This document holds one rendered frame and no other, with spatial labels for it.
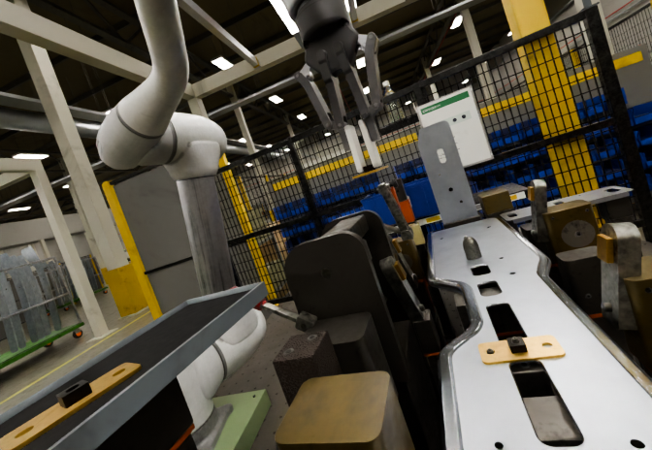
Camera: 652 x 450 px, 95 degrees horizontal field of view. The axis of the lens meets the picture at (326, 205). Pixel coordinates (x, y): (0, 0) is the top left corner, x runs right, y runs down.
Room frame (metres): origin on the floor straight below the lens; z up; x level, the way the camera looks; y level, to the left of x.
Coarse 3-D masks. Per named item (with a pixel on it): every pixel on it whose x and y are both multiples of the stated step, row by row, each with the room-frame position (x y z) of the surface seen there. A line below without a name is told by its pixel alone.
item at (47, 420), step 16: (128, 368) 0.25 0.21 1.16; (80, 384) 0.23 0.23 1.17; (96, 384) 0.24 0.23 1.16; (112, 384) 0.23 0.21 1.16; (64, 400) 0.22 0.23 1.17; (80, 400) 0.22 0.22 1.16; (48, 416) 0.21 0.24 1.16; (64, 416) 0.21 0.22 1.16; (16, 432) 0.21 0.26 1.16; (32, 432) 0.20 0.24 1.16; (0, 448) 0.19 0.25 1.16; (16, 448) 0.19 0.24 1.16
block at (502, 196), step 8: (488, 192) 1.01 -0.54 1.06; (496, 192) 0.97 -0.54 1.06; (504, 192) 0.94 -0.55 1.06; (480, 200) 0.99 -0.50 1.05; (488, 200) 0.96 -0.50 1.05; (496, 200) 0.95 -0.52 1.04; (504, 200) 0.94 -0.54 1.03; (488, 208) 0.96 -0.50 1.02; (496, 208) 0.95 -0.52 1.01; (504, 208) 0.95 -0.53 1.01; (512, 208) 0.94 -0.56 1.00; (488, 216) 0.97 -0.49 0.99; (496, 216) 0.96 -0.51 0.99; (512, 216) 0.94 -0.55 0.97; (512, 224) 0.95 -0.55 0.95
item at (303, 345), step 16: (304, 336) 0.34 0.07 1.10; (320, 336) 0.33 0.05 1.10; (288, 352) 0.31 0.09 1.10; (304, 352) 0.30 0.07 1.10; (320, 352) 0.31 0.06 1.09; (288, 368) 0.30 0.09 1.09; (304, 368) 0.30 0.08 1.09; (320, 368) 0.30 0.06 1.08; (336, 368) 0.33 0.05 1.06; (288, 384) 0.30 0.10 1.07; (288, 400) 0.31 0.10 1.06
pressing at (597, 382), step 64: (448, 256) 0.72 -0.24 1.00; (512, 256) 0.59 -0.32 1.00; (576, 320) 0.35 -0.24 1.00; (448, 384) 0.32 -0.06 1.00; (512, 384) 0.30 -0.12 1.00; (576, 384) 0.27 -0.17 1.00; (640, 384) 0.25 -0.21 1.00; (448, 448) 0.25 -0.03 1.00; (512, 448) 0.23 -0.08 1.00; (576, 448) 0.22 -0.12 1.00
